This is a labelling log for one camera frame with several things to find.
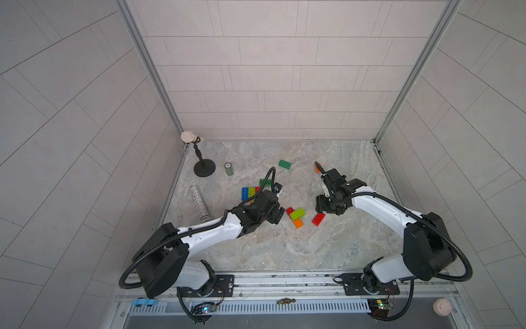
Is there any small dark blue lego brick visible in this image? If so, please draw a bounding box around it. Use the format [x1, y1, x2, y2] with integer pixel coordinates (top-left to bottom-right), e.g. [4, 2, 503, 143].
[241, 187, 249, 201]

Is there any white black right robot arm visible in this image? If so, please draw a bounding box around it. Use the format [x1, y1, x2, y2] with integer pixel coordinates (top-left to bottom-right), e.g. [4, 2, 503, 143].
[315, 162, 473, 289]

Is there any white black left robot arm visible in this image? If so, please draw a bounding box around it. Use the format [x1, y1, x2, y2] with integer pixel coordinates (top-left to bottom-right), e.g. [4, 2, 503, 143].
[119, 190, 285, 298]

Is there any dark green lego brick near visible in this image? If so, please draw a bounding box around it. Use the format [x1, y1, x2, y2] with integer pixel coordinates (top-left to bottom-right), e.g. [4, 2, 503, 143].
[259, 179, 273, 187]

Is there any dark green lego brick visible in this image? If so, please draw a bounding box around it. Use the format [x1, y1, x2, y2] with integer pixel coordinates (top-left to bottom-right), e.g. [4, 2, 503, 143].
[278, 160, 292, 169]
[259, 179, 273, 187]

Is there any dark green lego brick far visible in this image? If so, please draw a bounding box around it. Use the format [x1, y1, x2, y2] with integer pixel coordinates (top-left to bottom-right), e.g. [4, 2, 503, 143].
[278, 160, 292, 169]

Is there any green camouflage can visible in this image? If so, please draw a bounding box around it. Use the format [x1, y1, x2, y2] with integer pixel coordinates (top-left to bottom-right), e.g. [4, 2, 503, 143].
[224, 163, 234, 176]

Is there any glitter silver microphone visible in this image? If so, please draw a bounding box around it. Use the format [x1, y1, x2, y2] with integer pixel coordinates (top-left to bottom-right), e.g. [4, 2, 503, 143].
[189, 185, 212, 223]

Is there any black microphone stand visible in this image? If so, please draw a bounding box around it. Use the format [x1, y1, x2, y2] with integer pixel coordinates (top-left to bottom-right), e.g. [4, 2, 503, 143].
[181, 131, 216, 178]

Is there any brass fitting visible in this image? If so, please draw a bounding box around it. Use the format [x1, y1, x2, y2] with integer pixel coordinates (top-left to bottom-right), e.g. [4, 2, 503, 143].
[277, 297, 296, 305]

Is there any left circuit board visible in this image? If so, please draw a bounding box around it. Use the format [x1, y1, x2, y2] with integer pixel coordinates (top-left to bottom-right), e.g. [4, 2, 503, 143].
[192, 302, 219, 316]

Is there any circuit board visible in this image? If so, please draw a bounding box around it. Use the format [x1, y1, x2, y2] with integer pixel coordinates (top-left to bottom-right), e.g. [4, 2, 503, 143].
[367, 299, 395, 319]
[192, 302, 219, 316]

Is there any right circuit board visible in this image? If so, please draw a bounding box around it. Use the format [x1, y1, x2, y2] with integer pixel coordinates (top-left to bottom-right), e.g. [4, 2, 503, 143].
[367, 299, 395, 319]

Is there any light blue clip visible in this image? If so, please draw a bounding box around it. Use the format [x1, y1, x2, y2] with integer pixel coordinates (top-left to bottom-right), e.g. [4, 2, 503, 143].
[131, 298, 158, 307]

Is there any beige round knob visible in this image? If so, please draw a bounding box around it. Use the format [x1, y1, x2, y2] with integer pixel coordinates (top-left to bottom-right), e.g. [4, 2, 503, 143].
[432, 298, 453, 317]

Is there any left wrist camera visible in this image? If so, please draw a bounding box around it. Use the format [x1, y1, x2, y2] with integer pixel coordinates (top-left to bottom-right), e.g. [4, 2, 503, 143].
[272, 182, 282, 195]

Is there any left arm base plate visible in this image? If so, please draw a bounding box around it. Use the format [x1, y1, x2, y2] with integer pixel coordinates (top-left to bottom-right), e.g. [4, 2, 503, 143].
[180, 275, 235, 298]

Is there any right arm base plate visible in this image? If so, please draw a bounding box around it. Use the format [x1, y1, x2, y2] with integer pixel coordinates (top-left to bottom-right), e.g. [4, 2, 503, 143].
[333, 273, 400, 296]

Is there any metal corner frame post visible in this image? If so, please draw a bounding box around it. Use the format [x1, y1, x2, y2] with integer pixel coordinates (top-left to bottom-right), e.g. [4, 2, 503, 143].
[373, 0, 462, 148]

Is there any left metal corner post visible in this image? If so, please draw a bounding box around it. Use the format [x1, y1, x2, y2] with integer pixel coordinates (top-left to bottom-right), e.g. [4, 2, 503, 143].
[115, 0, 183, 133]

